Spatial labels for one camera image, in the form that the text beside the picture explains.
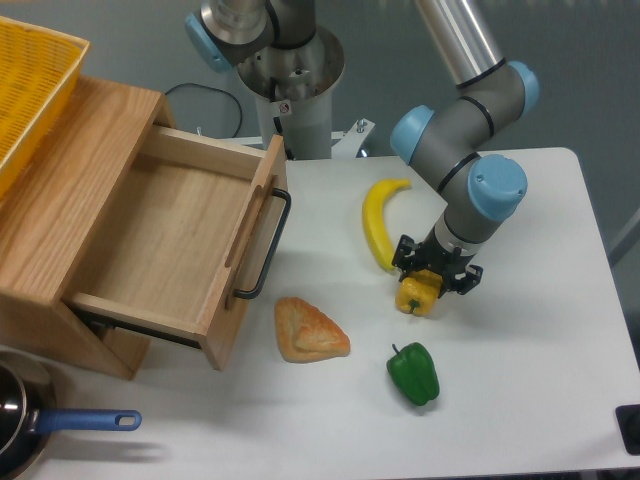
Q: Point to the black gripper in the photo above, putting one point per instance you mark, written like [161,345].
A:
[450,263]

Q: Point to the yellow bell pepper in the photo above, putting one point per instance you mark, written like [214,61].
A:
[418,293]

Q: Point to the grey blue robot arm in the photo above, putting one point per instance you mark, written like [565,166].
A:
[441,146]

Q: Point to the green bell pepper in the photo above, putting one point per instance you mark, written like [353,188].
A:
[412,370]

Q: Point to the yellow banana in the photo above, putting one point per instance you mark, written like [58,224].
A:
[373,223]

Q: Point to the triangular pastry bread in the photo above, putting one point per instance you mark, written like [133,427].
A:
[305,334]

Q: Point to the black corner fixture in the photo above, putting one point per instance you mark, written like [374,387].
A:
[627,417]

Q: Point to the open wooden drawer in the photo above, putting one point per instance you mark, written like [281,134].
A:
[192,220]

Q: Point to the wooden drawer cabinet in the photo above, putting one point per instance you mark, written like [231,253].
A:
[51,213]

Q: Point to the yellow plastic basket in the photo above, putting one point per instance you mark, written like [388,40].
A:
[39,71]

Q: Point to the black drawer handle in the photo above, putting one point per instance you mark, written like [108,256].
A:
[254,292]

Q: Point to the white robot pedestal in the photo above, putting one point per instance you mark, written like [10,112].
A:
[293,93]

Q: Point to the black pan blue handle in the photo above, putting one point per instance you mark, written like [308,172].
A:
[30,414]

